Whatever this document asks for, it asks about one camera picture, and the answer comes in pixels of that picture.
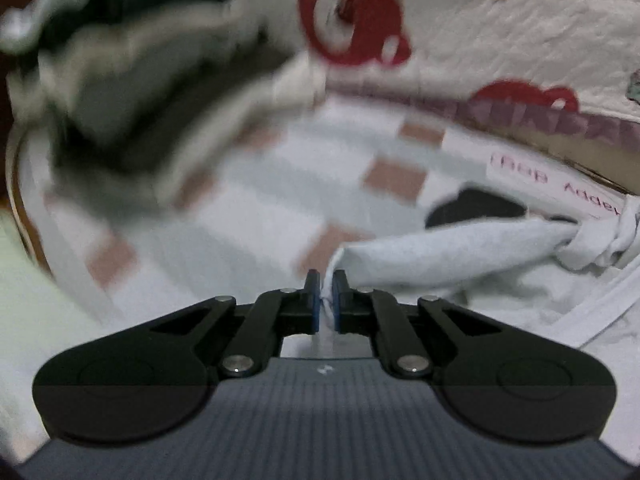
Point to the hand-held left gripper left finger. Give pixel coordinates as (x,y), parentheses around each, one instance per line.
(312,305)

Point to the checkered round rug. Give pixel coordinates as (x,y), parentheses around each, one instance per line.
(280,190)

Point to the pale green mat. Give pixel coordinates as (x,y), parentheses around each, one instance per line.
(30,285)

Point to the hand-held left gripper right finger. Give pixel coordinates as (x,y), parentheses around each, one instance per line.
(339,305)

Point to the light grey hoodie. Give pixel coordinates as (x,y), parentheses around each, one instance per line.
(450,255)

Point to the white quilt with red bears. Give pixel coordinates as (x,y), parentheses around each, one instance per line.
(500,35)

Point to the stack of folded clothes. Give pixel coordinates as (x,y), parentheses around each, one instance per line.
(150,85)

